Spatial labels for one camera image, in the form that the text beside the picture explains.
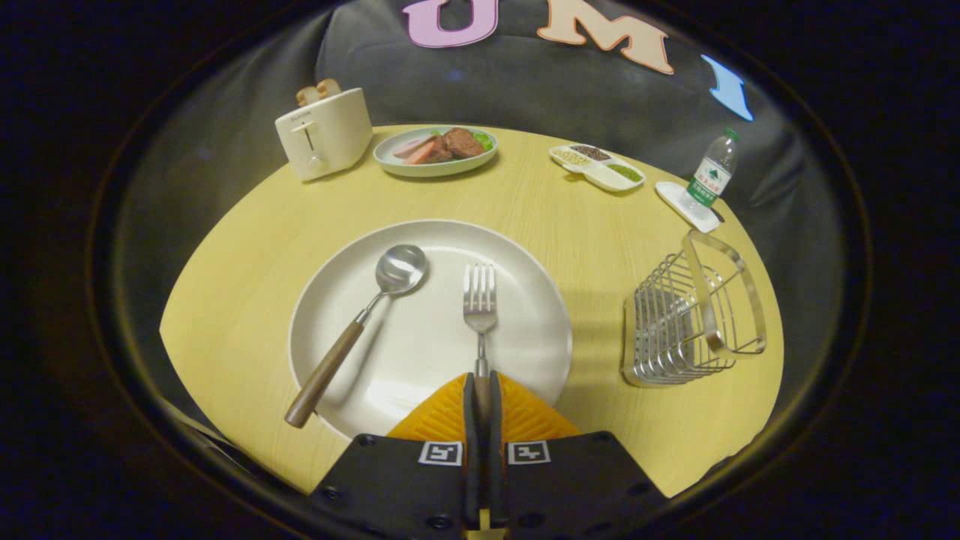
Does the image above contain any brown steak piece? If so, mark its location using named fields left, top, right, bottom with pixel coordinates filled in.
left=429, top=127, right=487, bottom=163

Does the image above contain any large white plate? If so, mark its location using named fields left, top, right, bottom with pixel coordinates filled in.
left=289, top=219, right=574, bottom=442

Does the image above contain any pale green food plate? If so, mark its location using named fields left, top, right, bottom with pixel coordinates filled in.
left=373, top=125, right=500, bottom=179

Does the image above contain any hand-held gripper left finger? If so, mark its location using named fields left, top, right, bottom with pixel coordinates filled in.
left=310, top=372, right=482, bottom=539

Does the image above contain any green lettuce leaf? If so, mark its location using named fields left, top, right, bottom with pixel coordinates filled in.
left=430, top=129, right=495, bottom=152

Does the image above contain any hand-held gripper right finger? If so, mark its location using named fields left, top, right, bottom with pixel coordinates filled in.
left=486, top=370, right=670, bottom=539

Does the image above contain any white coaster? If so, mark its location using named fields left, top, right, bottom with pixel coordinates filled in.
left=655, top=181, right=723, bottom=234

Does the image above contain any white divided condiment dish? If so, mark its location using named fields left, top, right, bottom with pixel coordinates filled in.
left=549, top=143, right=646, bottom=194

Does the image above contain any wooden handled metal fork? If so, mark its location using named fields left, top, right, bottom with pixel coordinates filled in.
left=462, top=262, right=499, bottom=440

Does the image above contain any clear plastic water bottle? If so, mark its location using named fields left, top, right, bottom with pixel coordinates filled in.
left=687, top=127, right=742, bottom=212

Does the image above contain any cream toaster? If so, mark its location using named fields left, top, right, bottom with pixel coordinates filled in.
left=274, top=88, right=374, bottom=182

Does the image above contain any metal wire basket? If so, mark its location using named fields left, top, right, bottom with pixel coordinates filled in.
left=620, top=228, right=769, bottom=389

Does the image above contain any wooden handled metal spoon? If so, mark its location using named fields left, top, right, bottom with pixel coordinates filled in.
left=284, top=244, right=429, bottom=430

